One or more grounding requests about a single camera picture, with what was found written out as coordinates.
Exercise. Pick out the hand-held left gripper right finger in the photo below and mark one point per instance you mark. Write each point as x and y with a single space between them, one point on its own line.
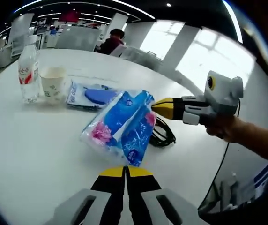
148 201

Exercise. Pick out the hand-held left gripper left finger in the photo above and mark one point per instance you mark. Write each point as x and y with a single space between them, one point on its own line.
101 201

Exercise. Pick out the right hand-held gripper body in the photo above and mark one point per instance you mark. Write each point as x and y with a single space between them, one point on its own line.
225 93

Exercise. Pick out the blue tissue pack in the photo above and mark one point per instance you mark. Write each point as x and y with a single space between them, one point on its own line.
124 122

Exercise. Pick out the blue mask packet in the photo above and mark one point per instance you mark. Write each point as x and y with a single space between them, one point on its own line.
96 95

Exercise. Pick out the white paper cup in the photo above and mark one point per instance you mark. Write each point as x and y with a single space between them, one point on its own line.
53 86

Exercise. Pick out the clear water bottle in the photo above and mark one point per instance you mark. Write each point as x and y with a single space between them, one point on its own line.
28 77

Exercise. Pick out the person's right hand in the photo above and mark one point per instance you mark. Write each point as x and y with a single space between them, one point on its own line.
227 129

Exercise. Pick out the wide bright window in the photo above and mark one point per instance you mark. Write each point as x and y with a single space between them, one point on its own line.
218 61

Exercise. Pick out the grey office chair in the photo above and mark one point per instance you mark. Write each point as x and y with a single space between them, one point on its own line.
141 57

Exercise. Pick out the narrow bright window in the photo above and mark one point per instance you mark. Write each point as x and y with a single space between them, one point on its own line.
162 37

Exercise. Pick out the short ceiling light strip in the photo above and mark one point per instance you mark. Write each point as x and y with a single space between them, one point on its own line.
233 22

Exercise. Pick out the long curved ceiling light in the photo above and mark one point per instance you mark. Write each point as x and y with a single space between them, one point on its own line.
134 9

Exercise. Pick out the frosted glass partition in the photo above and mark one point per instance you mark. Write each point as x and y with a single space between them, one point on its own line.
77 37

